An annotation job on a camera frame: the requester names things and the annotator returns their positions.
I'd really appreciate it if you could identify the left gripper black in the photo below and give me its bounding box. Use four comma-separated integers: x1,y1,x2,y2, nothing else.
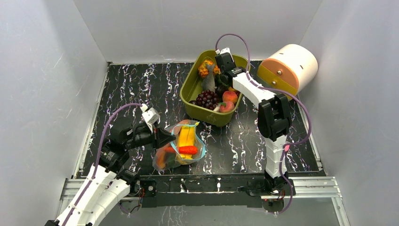
124,122,176,151

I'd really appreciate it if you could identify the yellow banana toy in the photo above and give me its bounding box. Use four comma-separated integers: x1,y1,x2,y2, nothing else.
178,126,196,159

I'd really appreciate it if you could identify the clear zip top bag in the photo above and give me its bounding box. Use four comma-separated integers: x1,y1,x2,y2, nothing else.
152,119,207,171

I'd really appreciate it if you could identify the red chili toy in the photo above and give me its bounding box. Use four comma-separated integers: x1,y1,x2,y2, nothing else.
178,145,198,155

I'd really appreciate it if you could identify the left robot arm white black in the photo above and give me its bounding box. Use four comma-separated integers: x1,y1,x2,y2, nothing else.
46,120,176,226

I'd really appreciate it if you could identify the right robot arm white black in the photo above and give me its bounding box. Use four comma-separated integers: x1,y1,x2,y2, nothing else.
215,51,294,198

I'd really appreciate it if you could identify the grey fish toy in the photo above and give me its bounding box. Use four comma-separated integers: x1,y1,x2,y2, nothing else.
201,64,216,92

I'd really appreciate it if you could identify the peach toy upper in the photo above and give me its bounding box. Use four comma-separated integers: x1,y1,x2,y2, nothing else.
222,91,238,105

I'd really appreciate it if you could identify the purple grape bunch toy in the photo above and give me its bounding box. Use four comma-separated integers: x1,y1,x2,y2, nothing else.
193,90,221,110

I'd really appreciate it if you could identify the olive green plastic bin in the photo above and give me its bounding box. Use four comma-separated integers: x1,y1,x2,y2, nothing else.
180,50,243,127

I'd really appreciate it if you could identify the peach toy with leaf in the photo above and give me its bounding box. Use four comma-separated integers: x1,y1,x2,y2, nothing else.
219,101,235,113

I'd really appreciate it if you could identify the round pastel drawer cabinet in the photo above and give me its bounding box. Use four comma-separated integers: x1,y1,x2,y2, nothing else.
257,44,318,96

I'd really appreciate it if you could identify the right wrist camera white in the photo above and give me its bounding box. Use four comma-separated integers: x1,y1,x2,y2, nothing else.
215,47,231,55

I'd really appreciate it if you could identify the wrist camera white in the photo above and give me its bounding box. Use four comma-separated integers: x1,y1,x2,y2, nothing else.
140,104,160,133
215,47,231,55

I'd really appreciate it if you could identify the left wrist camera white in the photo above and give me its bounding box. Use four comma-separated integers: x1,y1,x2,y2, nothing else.
140,104,160,133

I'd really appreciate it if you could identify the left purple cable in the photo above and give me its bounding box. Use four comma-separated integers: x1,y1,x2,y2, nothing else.
61,103,147,226

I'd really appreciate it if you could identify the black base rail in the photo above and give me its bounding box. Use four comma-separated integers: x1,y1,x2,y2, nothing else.
111,173,277,208

